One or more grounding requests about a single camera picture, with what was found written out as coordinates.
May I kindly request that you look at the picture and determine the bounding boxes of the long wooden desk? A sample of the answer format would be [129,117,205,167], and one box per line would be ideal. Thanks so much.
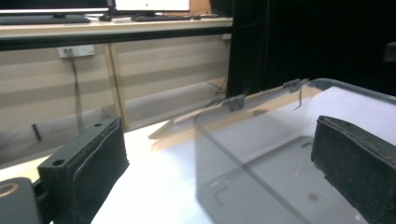
[0,16,234,166]

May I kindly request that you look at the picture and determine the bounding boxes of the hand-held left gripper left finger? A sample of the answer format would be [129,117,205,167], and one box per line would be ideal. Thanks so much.
[36,116,131,224]

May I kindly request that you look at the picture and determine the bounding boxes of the clear plastic storage box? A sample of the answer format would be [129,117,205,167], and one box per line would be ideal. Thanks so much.
[193,77,396,224]

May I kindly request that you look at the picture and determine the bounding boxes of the white lit monitor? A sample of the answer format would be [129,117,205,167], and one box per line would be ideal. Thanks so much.
[114,0,191,12]

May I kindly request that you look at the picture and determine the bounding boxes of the black keyboard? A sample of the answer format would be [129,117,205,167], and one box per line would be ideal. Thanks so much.
[0,14,92,26]
[130,14,194,22]

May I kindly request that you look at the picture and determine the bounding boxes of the white power strip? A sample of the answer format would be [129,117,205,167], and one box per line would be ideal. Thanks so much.
[56,44,96,60]

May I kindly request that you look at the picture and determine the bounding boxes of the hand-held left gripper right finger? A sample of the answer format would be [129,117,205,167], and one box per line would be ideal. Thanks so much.
[310,115,396,224]

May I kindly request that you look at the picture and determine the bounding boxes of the black curtain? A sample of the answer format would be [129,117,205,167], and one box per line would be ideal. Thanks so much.
[225,0,396,99]

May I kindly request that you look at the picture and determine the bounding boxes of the white table sheet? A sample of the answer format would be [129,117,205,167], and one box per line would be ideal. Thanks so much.
[0,85,396,224]

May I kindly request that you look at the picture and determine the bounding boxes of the wooden table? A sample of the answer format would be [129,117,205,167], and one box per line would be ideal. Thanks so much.
[148,81,323,153]

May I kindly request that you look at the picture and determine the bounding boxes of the black wall cable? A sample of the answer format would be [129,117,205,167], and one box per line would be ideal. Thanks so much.
[69,57,86,134]

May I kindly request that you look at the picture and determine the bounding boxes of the dark monitor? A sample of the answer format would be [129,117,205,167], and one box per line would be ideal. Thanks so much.
[0,0,110,11]

